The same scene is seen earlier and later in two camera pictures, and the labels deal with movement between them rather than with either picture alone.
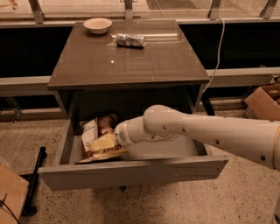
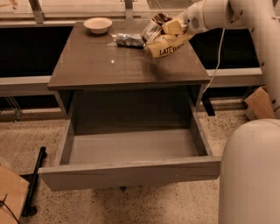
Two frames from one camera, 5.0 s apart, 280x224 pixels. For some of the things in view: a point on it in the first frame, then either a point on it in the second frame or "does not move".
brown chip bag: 99,139 → 160,43
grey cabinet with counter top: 113,69 does not move
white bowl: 98,25 does not move
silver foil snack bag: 126,41 does not move
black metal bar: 29,210 does not move
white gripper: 120,136 → 194,17
